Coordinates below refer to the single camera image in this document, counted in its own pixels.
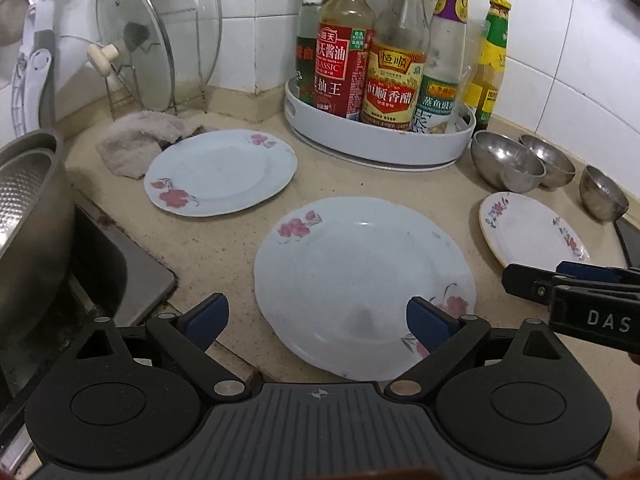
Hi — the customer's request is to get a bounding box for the small cream floral-rim plate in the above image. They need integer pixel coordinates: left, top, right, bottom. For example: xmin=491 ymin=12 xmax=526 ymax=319
xmin=478 ymin=192 xmax=590 ymax=271

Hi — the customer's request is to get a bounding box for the large white floral plate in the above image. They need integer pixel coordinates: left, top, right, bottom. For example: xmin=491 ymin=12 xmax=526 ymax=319
xmin=254 ymin=196 xmax=476 ymax=382

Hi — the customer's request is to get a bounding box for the black gas stove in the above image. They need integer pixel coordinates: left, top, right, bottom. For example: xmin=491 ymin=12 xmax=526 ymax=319
xmin=614 ymin=218 xmax=640 ymax=269

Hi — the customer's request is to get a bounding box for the small steel bowl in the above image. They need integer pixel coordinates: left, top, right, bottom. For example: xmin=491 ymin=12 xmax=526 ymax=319
xmin=579 ymin=165 xmax=630 ymax=222

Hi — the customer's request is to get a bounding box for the middle steel bowl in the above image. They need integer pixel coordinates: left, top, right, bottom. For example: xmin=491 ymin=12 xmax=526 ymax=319
xmin=518 ymin=134 xmax=576 ymax=190

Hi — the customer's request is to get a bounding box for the large steel bowl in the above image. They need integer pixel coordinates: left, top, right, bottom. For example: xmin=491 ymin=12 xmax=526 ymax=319
xmin=470 ymin=130 xmax=547 ymax=194

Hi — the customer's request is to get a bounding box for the left white floral plate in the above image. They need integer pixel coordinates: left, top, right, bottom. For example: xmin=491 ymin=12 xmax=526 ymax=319
xmin=143 ymin=129 xmax=298 ymax=218

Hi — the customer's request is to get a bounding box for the green-yellow oil bottle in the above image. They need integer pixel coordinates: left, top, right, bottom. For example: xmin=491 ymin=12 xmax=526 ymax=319
xmin=464 ymin=0 xmax=512 ymax=131

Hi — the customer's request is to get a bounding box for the purple-neck fish sauce bottle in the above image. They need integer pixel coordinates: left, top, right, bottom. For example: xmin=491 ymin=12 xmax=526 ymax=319
xmin=412 ymin=0 xmax=469 ymax=134

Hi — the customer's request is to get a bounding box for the grey dish cloth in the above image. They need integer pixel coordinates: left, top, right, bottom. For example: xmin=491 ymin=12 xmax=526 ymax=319
xmin=96 ymin=110 xmax=207 ymax=180

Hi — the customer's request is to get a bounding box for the steel colander pot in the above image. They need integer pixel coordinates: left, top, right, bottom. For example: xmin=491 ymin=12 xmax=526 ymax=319
xmin=1 ymin=130 xmax=75 ymax=342

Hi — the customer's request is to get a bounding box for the white two-tier rotating rack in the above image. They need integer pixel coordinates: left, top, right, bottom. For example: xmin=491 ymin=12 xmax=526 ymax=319
xmin=283 ymin=0 xmax=494 ymax=172

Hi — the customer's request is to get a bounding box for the yellow-cap vinegar bottle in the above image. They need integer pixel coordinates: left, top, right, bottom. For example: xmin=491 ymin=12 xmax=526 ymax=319
xmin=360 ymin=0 xmax=430 ymax=131

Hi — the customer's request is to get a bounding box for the small glass pot lid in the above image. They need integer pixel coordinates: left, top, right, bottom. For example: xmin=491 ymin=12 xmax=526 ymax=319
xmin=87 ymin=0 xmax=175 ymax=112

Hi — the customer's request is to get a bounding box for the white hanging utensil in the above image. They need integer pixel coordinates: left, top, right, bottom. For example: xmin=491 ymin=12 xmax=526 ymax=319
xmin=11 ymin=1 xmax=56 ymax=138

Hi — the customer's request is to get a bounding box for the red-label soy sauce bottle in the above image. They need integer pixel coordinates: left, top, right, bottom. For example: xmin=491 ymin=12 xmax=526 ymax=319
xmin=314 ymin=0 xmax=375 ymax=120

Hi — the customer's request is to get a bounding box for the large glass pot lid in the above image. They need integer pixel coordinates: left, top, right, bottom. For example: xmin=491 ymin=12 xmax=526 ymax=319
xmin=151 ymin=0 xmax=222 ymax=105

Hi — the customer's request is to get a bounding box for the clear green-label bottle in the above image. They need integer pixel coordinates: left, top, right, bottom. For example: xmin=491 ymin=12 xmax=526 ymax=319
xmin=295 ymin=0 xmax=328 ymax=105

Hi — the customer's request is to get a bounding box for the hanging mesh strainer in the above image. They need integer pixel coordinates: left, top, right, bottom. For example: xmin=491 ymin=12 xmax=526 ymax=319
xmin=0 ymin=0 xmax=35 ymax=47

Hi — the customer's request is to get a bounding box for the wire lid rack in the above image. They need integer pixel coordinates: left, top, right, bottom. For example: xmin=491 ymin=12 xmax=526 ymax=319
xmin=96 ymin=6 xmax=210 ymax=112

